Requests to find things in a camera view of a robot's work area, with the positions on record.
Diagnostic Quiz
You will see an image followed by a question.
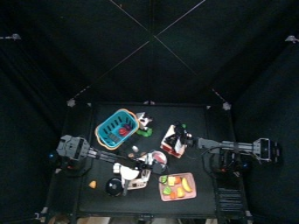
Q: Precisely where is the green toy vegetable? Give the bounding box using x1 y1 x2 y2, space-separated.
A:
135 128 155 138

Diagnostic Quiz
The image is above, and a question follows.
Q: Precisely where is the yellow toy banana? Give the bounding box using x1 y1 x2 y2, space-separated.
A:
182 177 194 193

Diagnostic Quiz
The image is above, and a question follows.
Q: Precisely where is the black round lid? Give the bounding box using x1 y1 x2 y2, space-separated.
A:
105 177 126 198

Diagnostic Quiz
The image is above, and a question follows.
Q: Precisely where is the white and pink toy appliance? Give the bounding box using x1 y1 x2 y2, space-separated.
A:
126 169 153 191

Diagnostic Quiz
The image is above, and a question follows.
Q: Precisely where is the grey toy block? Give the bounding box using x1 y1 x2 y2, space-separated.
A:
107 133 122 143

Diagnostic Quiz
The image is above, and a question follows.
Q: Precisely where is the yellow orange toy food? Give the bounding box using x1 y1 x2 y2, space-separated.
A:
175 186 187 199

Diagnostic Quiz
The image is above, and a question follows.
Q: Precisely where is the white round cup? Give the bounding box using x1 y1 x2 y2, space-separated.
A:
119 165 142 181

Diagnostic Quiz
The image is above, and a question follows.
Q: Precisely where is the pink rectangular tray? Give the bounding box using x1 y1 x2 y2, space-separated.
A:
157 171 199 203

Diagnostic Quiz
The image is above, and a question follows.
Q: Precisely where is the red and white box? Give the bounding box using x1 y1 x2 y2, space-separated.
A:
159 124 189 159

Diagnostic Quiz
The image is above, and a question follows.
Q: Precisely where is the black and white cow toy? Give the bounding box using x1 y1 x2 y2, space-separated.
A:
135 111 155 128

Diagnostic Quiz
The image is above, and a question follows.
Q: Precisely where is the teal basket with orange rim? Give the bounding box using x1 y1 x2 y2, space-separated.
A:
94 108 141 151

